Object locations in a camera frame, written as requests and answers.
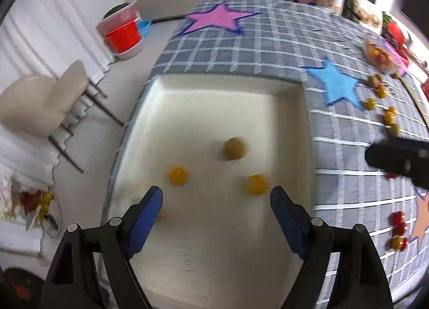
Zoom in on clear plastic bag of tomatoes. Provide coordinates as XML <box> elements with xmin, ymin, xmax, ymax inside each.
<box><xmin>364</xmin><ymin>36</ymin><xmax>408</xmax><ymax>73</ymax></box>

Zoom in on beige chair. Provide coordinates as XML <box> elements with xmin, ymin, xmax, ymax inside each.
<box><xmin>0</xmin><ymin>59</ymin><xmax>126</xmax><ymax>174</ymax></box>

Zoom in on wooden strip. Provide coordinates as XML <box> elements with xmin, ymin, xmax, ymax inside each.
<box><xmin>400</xmin><ymin>76</ymin><xmax>429</xmax><ymax>129</ymax></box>

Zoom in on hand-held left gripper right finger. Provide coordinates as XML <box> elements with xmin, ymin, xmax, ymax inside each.
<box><xmin>270</xmin><ymin>186</ymin><xmax>394</xmax><ymax>309</ymax></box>

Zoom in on bread package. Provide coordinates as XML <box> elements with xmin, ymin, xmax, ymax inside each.
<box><xmin>349</xmin><ymin>0</ymin><xmax>383</xmax><ymax>33</ymax></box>

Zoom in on red container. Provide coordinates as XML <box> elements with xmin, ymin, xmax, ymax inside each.
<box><xmin>382</xmin><ymin>12</ymin><xmax>413</xmax><ymax>46</ymax></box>

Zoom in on blue plastic basin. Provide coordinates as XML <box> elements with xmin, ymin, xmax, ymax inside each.
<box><xmin>137</xmin><ymin>19</ymin><xmax>153</xmax><ymax>38</ymax></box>

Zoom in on red plastic basin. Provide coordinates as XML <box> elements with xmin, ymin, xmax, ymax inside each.
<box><xmin>105</xmin><ymin>17</ymin><xmax>142</xmax><ymax>53</ymax></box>

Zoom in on translucent plastic basin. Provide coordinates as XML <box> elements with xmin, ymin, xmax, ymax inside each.
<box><xmin>97</xmin><ymin>0</ymin><xmax>141</xmax><ymax>33</ymax></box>

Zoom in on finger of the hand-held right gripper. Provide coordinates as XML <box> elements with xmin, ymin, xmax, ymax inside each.
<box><xmin>365</xmin><ymin>138</ymin><xmax>429</xmax><ymax>189</ymax></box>

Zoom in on black and red round object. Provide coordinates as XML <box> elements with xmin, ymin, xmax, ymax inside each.
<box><xmin>0</xmin><ymin>267</ymin><xmax>46</xmax><ymax>309</ymax></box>

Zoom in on white rectangular tray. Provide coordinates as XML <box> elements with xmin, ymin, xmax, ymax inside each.
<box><xmin>110</xmin><ymin>73</ymin><xmax>317</xmax><ymax>309</ymax></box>

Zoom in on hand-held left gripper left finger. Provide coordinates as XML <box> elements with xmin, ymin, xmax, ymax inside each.
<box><xmin>38</xmin><ymin>186</ymin><xmax>164</xmax><ymax>309</ymax></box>

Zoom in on red and yellow toy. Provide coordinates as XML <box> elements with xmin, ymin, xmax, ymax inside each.
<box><xmin>12</xmin><ymin>190</ymin><xmax>62</xmax><ymax>239</ymax></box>

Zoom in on white curtain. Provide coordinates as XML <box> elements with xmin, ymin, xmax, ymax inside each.
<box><xmin>0</xmin><ymin>0</ymin><xmax>135</xmax><ymax>229</ymax></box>

